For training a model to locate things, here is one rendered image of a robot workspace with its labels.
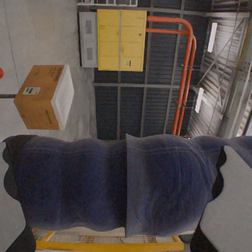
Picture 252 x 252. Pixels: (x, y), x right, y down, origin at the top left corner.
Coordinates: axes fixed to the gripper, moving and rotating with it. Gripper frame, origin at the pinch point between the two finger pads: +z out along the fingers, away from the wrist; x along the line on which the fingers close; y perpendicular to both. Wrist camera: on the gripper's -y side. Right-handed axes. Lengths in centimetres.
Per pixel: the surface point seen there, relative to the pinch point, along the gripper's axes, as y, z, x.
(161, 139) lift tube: 15.4, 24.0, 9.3
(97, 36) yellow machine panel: 32, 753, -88
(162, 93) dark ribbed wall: 359, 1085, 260
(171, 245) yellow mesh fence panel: 138, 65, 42
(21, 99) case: 54, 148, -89
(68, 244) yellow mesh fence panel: 138, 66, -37
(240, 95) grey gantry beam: 63, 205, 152
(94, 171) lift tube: 17.9, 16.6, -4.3
